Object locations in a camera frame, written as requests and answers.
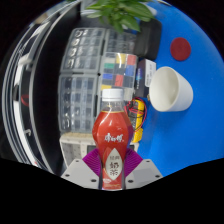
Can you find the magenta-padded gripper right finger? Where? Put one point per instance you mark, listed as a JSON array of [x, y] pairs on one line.
[[143, 173]]

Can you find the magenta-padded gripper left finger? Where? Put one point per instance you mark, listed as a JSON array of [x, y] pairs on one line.
[[80, 173]]

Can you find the red drink bottle white cap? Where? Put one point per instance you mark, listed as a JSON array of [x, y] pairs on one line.
[[111, 136]]

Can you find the yellow multimeter with red leads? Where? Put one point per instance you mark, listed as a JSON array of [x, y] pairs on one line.
[[138, 115]]

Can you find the grey small-parts drawer cabinet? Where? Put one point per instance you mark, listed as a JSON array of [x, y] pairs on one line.
[[121, 41], [83, 50], [76, 103]]

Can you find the black workbench shelf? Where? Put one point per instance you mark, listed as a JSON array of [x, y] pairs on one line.
[[46, 100]]

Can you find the white cup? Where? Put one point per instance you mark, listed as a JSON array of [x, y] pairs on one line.
[[170, 90]]

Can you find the black box with white label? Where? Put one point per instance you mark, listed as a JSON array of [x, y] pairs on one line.
[[145, 75]]

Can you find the clear organizer with coloured parts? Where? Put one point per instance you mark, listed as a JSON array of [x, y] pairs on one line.
[[118, 71]]

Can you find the flat round red coaster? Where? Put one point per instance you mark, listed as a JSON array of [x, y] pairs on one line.
[[180, 49]]

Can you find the plain black box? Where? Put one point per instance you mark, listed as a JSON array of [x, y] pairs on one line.
[[148, 40]]

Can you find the green potted plant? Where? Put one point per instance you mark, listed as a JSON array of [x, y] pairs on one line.
[[123, 13]]

